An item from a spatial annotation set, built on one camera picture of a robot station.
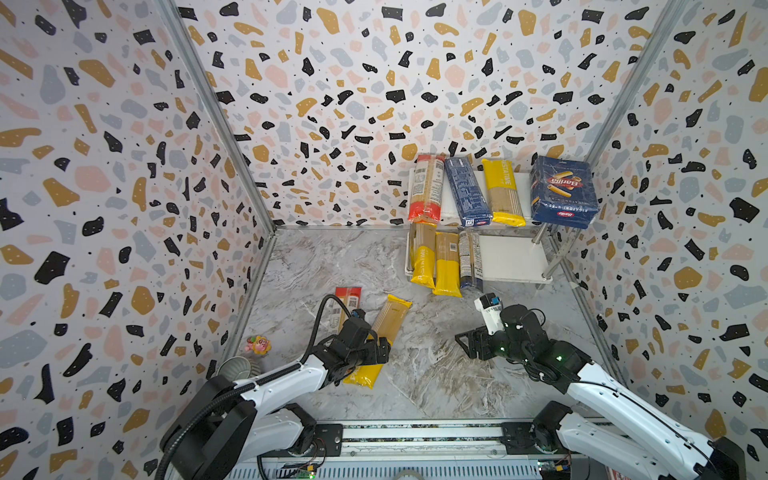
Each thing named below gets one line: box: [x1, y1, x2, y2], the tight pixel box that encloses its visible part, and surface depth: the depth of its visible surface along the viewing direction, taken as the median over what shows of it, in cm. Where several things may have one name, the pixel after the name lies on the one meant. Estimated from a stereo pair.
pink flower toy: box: [244, 335, 272, 355], surface depth 89 cm
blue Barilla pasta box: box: [530, 156, 600, 229], surface depth 76 cm
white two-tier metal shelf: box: [405, 169, 579, 289], surface depth 87 cm
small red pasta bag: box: [335, 286, 362, 332], surface depth 102 cm
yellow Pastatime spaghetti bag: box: [482, 159, 527, 227], surface depth 81 cm
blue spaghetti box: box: [444, 156, 492, 227], surface depth 79 cm
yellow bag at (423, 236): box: [410, 221, 437, 290], surface depth 102 cm
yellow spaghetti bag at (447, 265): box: [432, 232, 463, 298], surface depth 102 cm
